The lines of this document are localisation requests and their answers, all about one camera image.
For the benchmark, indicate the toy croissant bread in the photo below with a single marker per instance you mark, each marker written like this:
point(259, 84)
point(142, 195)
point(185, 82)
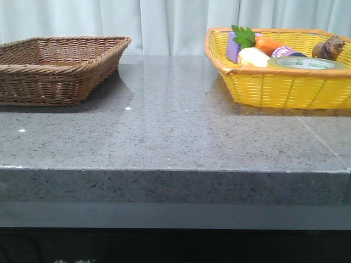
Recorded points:
point(252, 57)

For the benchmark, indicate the brown toy lion figurine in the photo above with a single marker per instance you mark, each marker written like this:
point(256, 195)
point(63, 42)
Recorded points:
point(329, 50)

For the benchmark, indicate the orange toy carrot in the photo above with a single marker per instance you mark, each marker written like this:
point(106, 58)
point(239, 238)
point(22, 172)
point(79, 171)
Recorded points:
point(246, 38)

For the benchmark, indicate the brown wicker basket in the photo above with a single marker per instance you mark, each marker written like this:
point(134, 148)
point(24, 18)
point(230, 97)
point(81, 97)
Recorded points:
point(57, 71)

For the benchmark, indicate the purple block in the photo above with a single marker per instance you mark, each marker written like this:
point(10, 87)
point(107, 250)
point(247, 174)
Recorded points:
point(233, 47)

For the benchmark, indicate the yellow woven basket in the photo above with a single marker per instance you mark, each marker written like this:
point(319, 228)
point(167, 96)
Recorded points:
point(280, 87)

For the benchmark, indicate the small purple lidded jar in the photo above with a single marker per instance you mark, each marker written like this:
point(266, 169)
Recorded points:
point(285, 51)

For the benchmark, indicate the white-blue curtain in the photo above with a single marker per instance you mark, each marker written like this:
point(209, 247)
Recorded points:
point(165, 27)

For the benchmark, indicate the yellow-green packing tape roll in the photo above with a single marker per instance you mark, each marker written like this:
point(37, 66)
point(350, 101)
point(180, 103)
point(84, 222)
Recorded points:
point(306, 63)

